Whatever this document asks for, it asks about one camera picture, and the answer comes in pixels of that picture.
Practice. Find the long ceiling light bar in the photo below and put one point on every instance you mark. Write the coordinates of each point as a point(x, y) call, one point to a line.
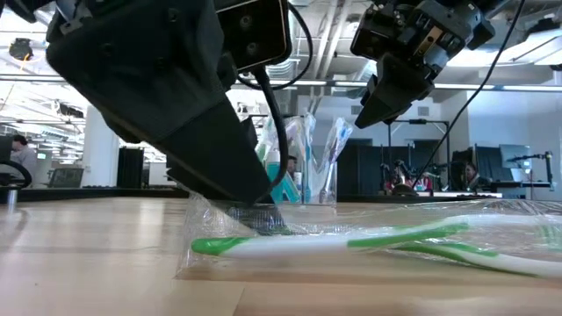
point(26, 79)

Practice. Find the orange white toothbrush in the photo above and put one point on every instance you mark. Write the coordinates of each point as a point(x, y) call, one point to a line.
point(295, 131)

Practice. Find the white building pillar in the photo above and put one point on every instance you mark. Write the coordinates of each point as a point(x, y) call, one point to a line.
point(98, 162)

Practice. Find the clear acrylic organizer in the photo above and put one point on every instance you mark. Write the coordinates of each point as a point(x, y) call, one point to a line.
point(307, 193)

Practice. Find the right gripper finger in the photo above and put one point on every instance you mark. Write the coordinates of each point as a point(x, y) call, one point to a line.
point(395, 94)

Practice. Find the white ceiling light panel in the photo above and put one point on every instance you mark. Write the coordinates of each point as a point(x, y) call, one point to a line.
point(540, 44)

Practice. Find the black ceiling device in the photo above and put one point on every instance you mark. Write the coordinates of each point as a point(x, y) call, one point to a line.
point(20, 48)

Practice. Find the black tall cabinet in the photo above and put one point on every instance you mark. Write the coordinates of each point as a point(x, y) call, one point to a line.
point(130, 169)

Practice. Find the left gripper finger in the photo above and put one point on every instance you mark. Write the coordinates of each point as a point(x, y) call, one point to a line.
point(250, 131)
point(211, 162)

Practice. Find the grey mesh office chair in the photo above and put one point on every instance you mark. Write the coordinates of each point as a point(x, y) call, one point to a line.
point(66, 177)

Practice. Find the red and black robot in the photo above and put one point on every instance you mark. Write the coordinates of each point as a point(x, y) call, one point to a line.
point(404, 182)

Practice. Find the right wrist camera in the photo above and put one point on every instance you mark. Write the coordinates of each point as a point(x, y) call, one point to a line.
point(371, 39)

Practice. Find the tilted computer monitor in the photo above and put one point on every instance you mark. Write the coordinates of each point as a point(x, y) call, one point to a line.
point(516, 158)

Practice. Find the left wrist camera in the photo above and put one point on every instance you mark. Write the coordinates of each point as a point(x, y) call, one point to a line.
point(254, 30)

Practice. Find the black boom stand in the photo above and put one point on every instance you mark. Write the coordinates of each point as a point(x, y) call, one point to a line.
point(549, 171)

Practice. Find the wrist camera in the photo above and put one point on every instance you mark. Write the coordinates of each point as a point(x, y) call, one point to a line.
point(254, 30)
point(371, 39)

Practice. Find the blue white toothbrush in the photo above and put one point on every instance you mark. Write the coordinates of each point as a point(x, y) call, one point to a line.
point(340, 134)
point(310, 158)

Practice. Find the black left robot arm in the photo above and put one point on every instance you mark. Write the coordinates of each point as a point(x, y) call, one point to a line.
point(26, 6)

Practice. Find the silver metal post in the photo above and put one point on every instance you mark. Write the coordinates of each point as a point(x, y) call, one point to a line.
point(12, 197)

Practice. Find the person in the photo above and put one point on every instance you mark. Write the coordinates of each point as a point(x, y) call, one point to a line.
point(22, 153)
point(472, 175)
point(293, 164)

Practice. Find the black partition curtain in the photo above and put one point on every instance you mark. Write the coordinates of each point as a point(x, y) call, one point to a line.
point(364, 162)

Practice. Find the black screen panels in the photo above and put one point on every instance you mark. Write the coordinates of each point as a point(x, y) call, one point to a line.
point(492, 162)

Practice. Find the black metal gantry frame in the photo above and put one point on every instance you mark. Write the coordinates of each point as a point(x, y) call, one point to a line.
point(389, 149)

